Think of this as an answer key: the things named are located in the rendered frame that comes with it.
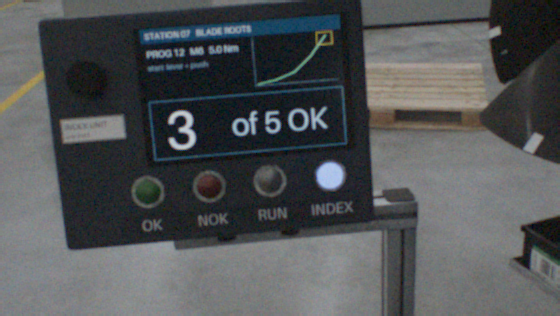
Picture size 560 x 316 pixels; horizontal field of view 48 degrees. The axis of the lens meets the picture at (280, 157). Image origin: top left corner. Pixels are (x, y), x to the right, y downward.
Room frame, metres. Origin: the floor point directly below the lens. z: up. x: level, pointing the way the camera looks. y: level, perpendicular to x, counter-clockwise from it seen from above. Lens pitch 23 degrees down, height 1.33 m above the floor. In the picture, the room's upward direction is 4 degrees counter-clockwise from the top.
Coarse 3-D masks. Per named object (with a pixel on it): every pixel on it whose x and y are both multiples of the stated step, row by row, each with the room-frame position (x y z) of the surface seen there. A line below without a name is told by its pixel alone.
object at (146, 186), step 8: (144, 176) 0.47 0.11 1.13; (152, 176) 0.47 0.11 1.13; (136, 184) 0.46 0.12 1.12; (144, 184) 0.46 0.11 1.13; (152, 184) 0.46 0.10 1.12; (160, 184) 0.46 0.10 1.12; (136, 192) 0.46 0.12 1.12; (144, 192) 0.46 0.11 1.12; (152, 192) 0.46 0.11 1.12; (160, 192) 0.46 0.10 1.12; (136, 200) 0.46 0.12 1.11; (144, 200) 0.46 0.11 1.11; (152, 200) 0.46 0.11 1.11; (160, 200) 0.46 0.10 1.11
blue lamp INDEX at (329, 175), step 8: (328, 160) 0.48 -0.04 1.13; (320, 168) 0.47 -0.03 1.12; (328, 168) 0.47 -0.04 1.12; (336, 168) 0.47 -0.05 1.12; (320, 176) 0.47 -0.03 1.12; (328, 176) 0.47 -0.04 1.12; (336, 176) 0.47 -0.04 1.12; (344, 176) 0.47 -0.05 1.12; (320, 184) 0.47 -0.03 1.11; (328, 184) 0.46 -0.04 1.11; (336, 184) 0.47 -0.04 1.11
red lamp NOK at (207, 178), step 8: (200, 176) 0.47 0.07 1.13; (208, 176) 0.46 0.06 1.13; (216, 176) 0.47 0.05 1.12; (200, 184) 0.46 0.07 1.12; (208, 184) 0.46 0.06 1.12; (216, 184) 0.46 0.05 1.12; (224, 184) 0.47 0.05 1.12; (200, 192) 0.46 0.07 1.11; (208, 192) 0.46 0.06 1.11; (216, 192) 0.46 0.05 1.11; (224, 192) 0.47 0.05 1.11; (208, 200) 0.46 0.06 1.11
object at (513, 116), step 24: (552, 48) 1.01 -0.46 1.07; (528, 72) 1.01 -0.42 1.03; (552, 72) 0.98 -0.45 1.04; (504, 96) 1.01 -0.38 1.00; (528, 96) 0.98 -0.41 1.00; (552, 96) 0.96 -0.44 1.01; (480, 120) 1.01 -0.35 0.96; (504, 120) 0.98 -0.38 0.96; (528, 120) 0.95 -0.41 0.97; (552, 120) 0.93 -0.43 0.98; (552, 144) 0.90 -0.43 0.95
